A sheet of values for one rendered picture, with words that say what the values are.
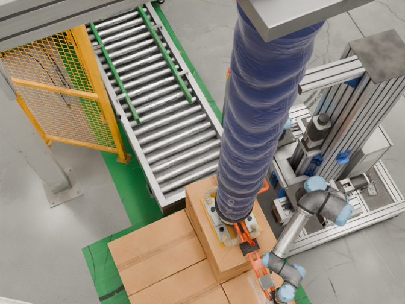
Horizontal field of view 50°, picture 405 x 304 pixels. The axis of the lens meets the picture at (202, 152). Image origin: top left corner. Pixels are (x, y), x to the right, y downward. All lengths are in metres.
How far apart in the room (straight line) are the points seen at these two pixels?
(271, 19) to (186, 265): 2.34
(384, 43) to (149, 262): 2.02
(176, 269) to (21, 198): 1.65
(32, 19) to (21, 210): 3.30
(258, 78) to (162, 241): 2.07
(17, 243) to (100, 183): 0.84
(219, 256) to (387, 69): 1.42
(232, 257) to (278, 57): 1.73
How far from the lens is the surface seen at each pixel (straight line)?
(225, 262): 2.69
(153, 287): 3.08
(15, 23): 0.83
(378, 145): 2.86
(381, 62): 2.13
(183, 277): 3.08
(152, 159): 3.36
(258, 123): 1.46
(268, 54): 1.18
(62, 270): 3.79
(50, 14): 0.83
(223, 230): 2.69
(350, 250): 3.90
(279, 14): 0.99
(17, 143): 3.16
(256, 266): 2.56
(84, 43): 2.65
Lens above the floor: 3.58
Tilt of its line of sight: 64 degrees down
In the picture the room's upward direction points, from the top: 2 degrees clockwise
